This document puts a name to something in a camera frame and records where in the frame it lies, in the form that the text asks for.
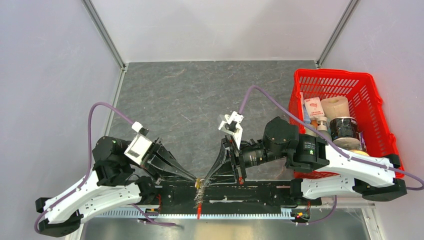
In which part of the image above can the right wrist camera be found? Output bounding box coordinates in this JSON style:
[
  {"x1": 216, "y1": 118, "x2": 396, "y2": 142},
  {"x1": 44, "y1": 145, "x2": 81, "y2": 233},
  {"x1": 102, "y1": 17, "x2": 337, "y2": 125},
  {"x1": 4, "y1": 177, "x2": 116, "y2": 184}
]
[{"x1": 218, "y1": 111, "x2": 244, "y2": 149}]

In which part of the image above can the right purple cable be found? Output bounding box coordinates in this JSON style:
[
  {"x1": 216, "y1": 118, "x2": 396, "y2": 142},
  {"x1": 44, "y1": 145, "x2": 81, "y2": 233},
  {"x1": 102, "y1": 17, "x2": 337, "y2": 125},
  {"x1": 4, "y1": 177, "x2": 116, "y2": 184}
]
[{"x1": 238, "y1": 85, "x2": 424, "y2": 191}]

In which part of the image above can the green soap dispenser bottle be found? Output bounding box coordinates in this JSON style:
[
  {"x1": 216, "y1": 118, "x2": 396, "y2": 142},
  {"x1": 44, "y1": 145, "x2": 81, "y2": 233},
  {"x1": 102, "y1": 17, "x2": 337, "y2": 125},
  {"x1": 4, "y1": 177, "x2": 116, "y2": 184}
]
[{"x1": 316, "y1": 116, "x2": 333, "y2": 142}]

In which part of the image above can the red plastic basket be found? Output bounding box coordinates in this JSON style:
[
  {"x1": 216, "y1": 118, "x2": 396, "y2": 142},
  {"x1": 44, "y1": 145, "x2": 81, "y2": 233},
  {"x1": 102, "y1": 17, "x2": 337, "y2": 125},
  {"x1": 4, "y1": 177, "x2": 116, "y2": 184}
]
[{"x1": 288, "y1": 68, "x2": 406, "y2": 180}]

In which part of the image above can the purple cable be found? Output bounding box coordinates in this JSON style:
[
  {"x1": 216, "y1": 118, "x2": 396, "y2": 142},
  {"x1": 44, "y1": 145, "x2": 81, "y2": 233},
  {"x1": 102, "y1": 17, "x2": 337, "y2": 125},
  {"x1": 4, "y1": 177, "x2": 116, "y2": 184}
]
[
  {"x1": 238, "y1": 85, "x2": 424, "y2": 191},
  {"x1": 33, "y1": 101, "x2": 137, "y2": 234}
]

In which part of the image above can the white red carton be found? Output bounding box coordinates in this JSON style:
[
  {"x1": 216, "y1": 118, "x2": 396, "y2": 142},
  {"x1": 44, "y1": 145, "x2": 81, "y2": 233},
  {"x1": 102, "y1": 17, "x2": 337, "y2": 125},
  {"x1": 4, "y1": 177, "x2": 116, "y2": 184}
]
[{"x1": 303, "y1": 97, "x2": 325, "y2": 120}]

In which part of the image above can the right aluminium frame post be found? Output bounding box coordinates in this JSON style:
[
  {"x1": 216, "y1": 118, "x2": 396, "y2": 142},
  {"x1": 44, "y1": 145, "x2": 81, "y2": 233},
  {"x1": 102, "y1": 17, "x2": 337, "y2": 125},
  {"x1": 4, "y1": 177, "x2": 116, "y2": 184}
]
[{"x1": 315, "y1": 0, "x2": 361, "y2": 69}]

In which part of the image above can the left aluminium frame post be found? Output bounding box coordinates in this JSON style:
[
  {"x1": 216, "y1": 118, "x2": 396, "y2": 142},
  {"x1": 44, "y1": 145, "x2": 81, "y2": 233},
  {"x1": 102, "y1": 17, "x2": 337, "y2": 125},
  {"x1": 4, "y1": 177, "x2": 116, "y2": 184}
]
[{"x1": 81, "y1": 0, "x2": 127, "y2": 70}]

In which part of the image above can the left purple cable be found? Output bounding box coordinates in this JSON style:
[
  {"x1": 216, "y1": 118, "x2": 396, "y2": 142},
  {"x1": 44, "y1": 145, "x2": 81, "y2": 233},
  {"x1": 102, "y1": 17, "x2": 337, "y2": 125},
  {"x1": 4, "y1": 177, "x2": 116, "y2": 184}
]
[{"x1": 33, "y1": 101, "x2": 137, "y2": 234}]

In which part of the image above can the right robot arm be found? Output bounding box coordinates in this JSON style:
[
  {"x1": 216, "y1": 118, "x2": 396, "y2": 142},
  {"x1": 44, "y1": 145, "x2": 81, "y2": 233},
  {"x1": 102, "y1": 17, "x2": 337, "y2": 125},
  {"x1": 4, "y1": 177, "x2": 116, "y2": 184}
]
[{"x1": 202, "y1": 117, "x2": 407, "y2": 205}]

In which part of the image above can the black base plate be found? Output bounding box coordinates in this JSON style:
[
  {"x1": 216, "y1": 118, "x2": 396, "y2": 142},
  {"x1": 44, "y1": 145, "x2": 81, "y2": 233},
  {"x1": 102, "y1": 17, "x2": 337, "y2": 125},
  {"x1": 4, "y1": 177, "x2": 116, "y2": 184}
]
[{"x1": 99, "y1": 180, "x2": 323, "y2": 216}]

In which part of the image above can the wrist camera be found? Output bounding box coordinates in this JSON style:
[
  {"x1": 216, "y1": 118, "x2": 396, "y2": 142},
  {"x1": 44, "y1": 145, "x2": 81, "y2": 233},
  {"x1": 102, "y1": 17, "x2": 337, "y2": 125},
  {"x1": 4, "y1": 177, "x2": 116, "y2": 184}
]
[
  {"x1": 124, "y1": 121, "x2": 153, "y2": 167},
  {"x1": 218, "y1": 111, "x2": 244, "y2": 149}
]

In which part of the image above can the white cable duct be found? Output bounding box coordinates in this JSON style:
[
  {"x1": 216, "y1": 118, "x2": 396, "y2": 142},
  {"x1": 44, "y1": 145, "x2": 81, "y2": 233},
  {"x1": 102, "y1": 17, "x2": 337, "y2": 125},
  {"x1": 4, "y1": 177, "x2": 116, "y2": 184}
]
[{"x1": 96, "y1": 207, "x2": 307, "y2": 221}]

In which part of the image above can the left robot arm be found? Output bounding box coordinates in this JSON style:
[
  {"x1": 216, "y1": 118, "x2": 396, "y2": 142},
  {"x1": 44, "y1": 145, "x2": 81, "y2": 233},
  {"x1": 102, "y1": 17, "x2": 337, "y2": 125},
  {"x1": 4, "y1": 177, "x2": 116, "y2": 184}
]
[{"x1": 34, "y1": 134, "x2": 196, "y2": 238}]

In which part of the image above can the yellow tagged key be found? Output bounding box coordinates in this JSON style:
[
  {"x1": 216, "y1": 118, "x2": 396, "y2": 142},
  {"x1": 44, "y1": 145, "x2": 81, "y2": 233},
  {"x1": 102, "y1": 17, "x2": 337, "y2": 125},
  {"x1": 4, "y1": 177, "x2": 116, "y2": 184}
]
[{"x1": 195, "y1": 178, "x2": 204, "y2": 189}]

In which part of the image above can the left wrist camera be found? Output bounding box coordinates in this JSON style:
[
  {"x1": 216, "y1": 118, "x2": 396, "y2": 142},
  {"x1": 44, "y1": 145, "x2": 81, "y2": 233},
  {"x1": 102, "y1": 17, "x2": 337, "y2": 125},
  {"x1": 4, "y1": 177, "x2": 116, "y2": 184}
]
[{"x1": 124, "y1": 121, "x2": 153, "y2": 167}]

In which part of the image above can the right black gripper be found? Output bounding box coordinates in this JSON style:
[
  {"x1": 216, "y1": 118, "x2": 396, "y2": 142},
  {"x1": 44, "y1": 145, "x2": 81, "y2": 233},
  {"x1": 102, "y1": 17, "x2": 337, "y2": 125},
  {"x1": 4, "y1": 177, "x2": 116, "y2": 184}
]
[{"x1": 202, "y1": 133, "x2": 287, "y2": 184}]

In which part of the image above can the toilet paper roll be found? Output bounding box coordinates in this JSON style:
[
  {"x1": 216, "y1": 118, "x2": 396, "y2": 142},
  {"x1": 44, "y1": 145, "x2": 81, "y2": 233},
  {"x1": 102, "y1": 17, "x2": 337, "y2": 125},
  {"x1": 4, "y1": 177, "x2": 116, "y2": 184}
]
[{"x1": 320, "y1": 96, "x2": 351, "y2": 121}]

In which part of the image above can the aluminium frame post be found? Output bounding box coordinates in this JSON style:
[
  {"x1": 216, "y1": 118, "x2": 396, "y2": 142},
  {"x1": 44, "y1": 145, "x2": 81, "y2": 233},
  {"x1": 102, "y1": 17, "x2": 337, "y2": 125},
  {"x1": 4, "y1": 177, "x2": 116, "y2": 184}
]
[
  {"x1": 315, "y1": 0, "x2": 361, "y2": 69},
  {"x1": 81, "y1": 0, "x2": 127, "y2": 70}
]

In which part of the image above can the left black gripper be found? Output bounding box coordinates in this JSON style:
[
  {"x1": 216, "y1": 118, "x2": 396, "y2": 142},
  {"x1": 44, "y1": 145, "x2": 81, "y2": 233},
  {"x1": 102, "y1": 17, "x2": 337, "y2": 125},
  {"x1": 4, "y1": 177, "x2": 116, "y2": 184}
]
[{"x1": 127, "y1": 136, "x2": 199, "y2": 184}]

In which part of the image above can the yellow round sponge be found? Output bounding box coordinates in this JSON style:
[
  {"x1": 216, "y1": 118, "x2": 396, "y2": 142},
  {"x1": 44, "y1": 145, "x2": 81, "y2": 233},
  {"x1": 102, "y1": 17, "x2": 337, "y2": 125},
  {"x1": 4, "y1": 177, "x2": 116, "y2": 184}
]
[{"x1": 350, "y1": 149, "x2": 370, "y2": 157}]

